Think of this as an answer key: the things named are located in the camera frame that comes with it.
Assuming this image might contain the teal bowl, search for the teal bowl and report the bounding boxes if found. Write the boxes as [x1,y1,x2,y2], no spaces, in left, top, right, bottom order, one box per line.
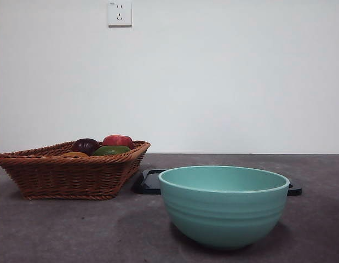
[158,165,291,250]

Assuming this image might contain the red apple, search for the red apple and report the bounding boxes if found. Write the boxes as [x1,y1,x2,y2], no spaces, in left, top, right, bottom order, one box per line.
[102,134,134,151]

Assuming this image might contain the dark green tray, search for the dark green tray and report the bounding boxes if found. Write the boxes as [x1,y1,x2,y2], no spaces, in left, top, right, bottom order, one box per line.
[133,169,303,197]

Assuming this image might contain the green fruit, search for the green fruit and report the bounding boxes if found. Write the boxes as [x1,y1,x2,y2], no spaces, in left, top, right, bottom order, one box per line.
[91,145,131,157]

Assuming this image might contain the dark purple fruit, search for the dark purple fruit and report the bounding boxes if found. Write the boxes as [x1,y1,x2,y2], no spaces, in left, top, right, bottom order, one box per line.
[72,138,100,156]

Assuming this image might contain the brown wicker basket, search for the brown wicker basket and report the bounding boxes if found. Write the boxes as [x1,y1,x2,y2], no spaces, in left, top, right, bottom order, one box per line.
[0,140,151,201]

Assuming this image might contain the white wall socket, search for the white wall socket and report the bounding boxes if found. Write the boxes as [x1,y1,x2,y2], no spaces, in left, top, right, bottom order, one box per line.
[108,1,133,27]

